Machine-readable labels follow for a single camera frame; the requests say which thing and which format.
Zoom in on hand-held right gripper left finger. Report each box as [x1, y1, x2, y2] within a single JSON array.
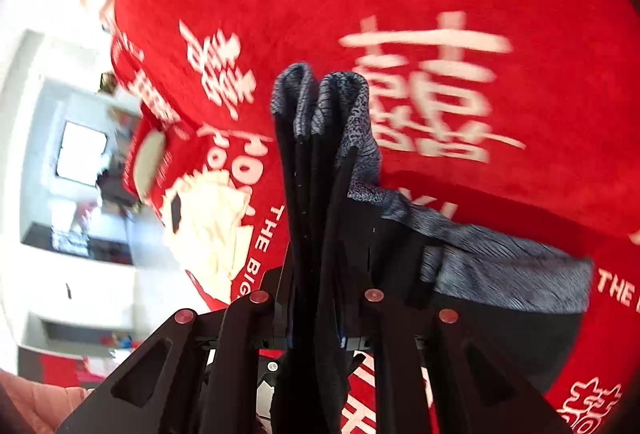
[[55, 264, 297, 434]]

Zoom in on black pants with blue trim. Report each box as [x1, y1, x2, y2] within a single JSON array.
[[270, 62, 594, 434]]

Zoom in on bright window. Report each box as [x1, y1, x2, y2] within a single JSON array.
[[56, 120, 108, 181]]

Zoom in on dark cabinet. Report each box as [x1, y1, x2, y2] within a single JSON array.
[[21, 221, 135, 265]]

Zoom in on person's left hand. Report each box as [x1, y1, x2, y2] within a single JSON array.
[[0, 368, 96, 434]]

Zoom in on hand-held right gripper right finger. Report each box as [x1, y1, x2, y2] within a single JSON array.
[[345, 288, 576, 434]]

